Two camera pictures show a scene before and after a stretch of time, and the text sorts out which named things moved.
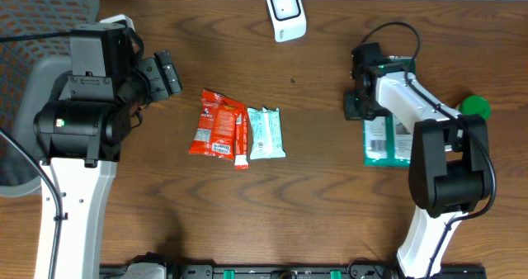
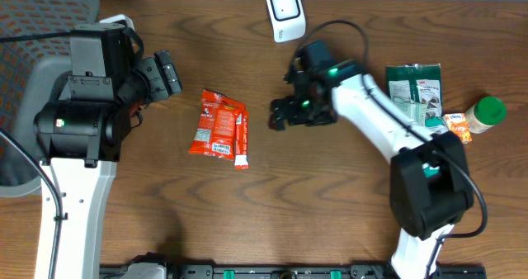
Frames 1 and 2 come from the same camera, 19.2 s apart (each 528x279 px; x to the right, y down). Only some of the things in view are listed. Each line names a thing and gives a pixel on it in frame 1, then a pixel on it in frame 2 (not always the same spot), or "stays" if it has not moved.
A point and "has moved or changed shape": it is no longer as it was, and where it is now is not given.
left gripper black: [166, 73] stays
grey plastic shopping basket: [34, 71] stays
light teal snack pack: [266, 134] has moved or changed shape
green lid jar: [477, 105] has moved or changed shape
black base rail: [300, 271] stays
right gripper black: [351, 113] to [289, 102]
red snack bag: [215, 132] stays
